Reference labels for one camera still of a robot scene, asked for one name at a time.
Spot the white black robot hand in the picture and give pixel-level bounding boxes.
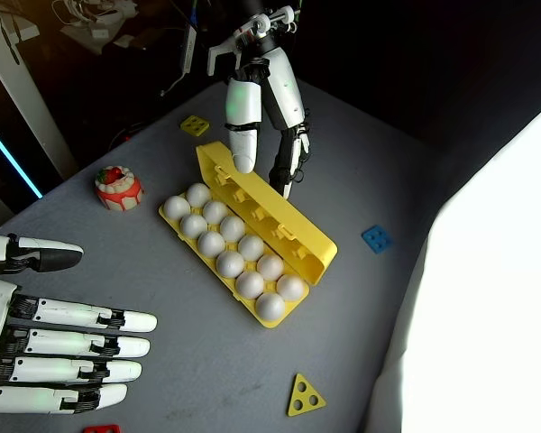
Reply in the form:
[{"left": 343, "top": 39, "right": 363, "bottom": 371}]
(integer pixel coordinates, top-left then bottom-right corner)
[
  {"left": 0, "top": 232, "right": 159, "bottom": 416},
  {"left": 224, "top": 44, "right": 312, "bottom": 200}
]

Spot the yellow egg carton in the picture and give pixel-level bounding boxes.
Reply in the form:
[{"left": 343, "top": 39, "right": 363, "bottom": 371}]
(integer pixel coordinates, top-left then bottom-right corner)
[{"left": 157, "top": 140, "right": 339, "bottom": 329}]

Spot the white toy egg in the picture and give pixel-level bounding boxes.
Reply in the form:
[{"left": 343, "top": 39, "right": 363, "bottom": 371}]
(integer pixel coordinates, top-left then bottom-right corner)
[
  {"left": 254, "top": 291, "right": 287, "bottom": 320},
  {"left": 215, "top": 250, "right": 246, "bottom": 279},
  {"left": 184, "top": 182, "right": 213, "bottom": 208},
  {"left": 234, "top": 271, "right": 266, "bottom": 300},
  {"left": 162, "top": 195, "right": 192, "bottom": 222},
  {"left": 179, "top": 213, "right": 209, "bottom": 240},
  {"left": 218, "top": 215, "right": 247, "bottom": 243},
  {"left": 276, "top": 273, "right": 307, "bottom": 302},
  {"left": 256, "top": 254, "right": 285, "bottom": 281},
  {"left": 197, "top": 230, "right": 227, "bottom": 259},
  {"left": 237, "top": 235, "right": 266, "bottom": 262},
  {"left": 201, "top": 200, "right": 230, "bottom": 226}
]

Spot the yellow square holed block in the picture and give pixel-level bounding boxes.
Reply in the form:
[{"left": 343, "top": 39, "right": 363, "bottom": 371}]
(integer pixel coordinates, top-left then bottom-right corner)
[{"left": 179, "top": 115, "right": 211, "bottom": 136}]

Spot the white power strip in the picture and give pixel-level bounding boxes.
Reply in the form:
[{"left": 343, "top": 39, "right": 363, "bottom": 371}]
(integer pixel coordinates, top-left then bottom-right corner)
[{"left": 179, "top": 24, "right": 198, "bottom": 74}]

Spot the grey table cloth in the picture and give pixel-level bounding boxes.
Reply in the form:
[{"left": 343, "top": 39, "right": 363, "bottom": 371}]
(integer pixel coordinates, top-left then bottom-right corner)
[{"left": 0, "top": 78, "right": 438, "bottom": 433}]

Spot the strawberry toy cake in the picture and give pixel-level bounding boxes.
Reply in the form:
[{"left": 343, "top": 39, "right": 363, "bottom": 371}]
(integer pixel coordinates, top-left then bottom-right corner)
[{"left": 94, "top": 165, "right": 145, "bottom": 212}]

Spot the blue holed block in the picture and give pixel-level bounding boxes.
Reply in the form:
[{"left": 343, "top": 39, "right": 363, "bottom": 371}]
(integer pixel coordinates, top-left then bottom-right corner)
[{"left": 360, "top": 224, "right": 394, "bottom": 256}]

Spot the cyan light strip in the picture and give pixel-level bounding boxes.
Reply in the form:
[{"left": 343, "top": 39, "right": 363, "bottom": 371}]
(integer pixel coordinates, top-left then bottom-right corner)
[{"left": 0, "top": 115, "right": 44, "bottom": 199}]

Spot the yellow triangle holed block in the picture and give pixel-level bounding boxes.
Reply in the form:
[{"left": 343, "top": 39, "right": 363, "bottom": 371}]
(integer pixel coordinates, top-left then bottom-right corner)
[{"left": 287, "top": 373, "right": 327, "bottom": 418}]

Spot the white backdrop sheet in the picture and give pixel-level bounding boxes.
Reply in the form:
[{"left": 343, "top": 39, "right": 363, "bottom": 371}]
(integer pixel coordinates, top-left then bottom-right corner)
[{"left": 369, "top": 92, "right": 541, "bottom": 433}]

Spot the white frame post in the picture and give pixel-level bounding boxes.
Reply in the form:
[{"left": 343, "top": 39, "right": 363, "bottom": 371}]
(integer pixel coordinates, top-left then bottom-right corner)
[{"left": 0, "top": 0, "right": 80, "bottom": 181}]

